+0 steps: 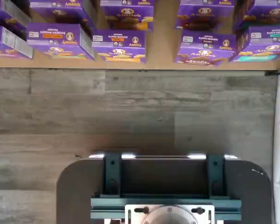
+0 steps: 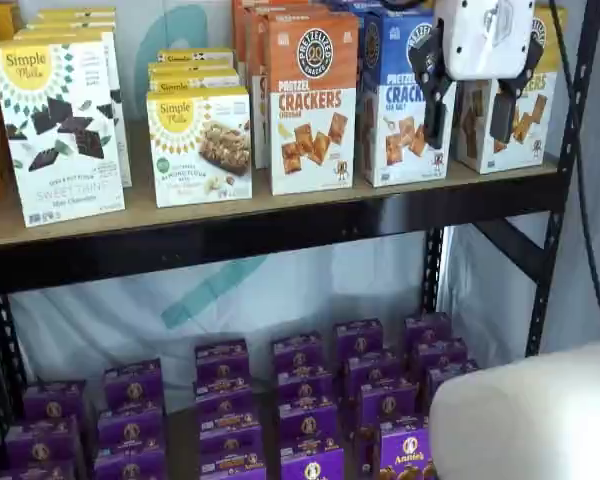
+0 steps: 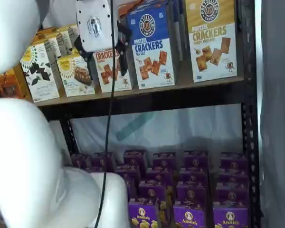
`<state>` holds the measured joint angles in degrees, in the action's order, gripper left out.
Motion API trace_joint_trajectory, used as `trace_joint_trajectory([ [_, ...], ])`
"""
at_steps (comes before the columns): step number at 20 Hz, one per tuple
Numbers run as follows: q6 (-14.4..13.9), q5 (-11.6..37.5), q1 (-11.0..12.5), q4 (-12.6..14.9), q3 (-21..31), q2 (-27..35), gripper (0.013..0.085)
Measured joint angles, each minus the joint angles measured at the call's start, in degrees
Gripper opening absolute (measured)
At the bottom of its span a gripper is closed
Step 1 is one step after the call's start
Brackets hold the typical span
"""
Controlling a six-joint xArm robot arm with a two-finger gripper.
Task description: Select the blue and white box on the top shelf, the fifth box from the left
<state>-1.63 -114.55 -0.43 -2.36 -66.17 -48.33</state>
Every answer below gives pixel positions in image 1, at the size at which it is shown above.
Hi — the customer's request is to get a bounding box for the particle board shelf with Annie's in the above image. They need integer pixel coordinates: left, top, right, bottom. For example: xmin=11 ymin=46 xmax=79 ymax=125
xmin=0 ymin=0 xmax=280 ymax=70

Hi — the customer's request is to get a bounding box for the shiny metal crossbar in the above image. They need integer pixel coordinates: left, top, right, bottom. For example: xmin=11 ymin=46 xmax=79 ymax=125
xmin=88 ymin=153 xmax=238 ymax=161

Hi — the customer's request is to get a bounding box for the white metal mounting plate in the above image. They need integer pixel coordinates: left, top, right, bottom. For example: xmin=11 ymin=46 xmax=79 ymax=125
xmin=125 ymin=204 xmax=215 ymax=224

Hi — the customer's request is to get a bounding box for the black rounded base plate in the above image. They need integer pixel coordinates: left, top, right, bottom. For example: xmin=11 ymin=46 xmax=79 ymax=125
xmin=56 ymin=158 xmax=276 ymax=224

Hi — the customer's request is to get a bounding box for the teal aluminium mount frame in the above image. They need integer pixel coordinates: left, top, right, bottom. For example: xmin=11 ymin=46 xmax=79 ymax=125
xmin=91 ymin=153 xmax=242 ymax=221

